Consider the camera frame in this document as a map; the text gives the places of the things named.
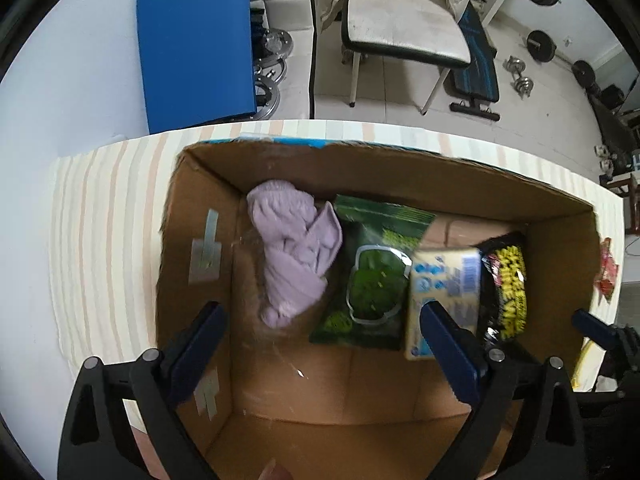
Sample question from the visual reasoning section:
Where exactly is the green snack packet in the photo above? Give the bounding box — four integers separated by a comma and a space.
308, 194, 437, 352

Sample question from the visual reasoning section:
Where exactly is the white cushioned chair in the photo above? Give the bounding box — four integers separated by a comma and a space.
341, 0, 472, 115

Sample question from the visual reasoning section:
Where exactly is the person's left hand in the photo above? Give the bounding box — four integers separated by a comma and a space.
259, 459, 294, 480

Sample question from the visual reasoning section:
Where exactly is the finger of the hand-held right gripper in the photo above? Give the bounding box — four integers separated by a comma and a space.
572, 309, 617, 352

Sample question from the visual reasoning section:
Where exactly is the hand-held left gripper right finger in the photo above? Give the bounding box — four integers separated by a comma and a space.
419, 299, 587, 480

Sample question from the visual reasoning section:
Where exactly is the blue board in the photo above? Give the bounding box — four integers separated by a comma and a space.
136, 0, 259, 135

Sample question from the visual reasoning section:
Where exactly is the black blue weight bench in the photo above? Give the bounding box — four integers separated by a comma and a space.
444, 2, 502, 122

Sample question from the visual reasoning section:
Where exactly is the yellow wrapper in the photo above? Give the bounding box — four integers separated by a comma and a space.
570, 339, 602, 392

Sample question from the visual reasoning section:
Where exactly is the black exercise machine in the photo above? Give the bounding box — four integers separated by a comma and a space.
586, 80, 640, 162

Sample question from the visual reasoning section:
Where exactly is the purple cloth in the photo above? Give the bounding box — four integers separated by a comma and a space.
246, 179, 344, 330

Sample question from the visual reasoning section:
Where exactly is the red snack packet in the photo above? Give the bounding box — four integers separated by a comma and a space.
593, 237, 621, 303

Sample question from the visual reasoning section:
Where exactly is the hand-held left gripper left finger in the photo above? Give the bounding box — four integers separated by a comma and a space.
57, 301, 229, 480

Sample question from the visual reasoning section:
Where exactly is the brown cardboard box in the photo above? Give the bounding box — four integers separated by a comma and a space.
155, 137, 602, 480

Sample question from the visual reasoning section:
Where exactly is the stack of chrome weight plates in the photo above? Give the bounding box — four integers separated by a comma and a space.
251, 29, 295, 122

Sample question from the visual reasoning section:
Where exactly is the black yellow snack packet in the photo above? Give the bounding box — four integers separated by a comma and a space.
477, 231, 530, 346

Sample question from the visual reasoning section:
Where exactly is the pale yellow blue packet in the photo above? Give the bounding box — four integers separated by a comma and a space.
404, 247, 485, 362

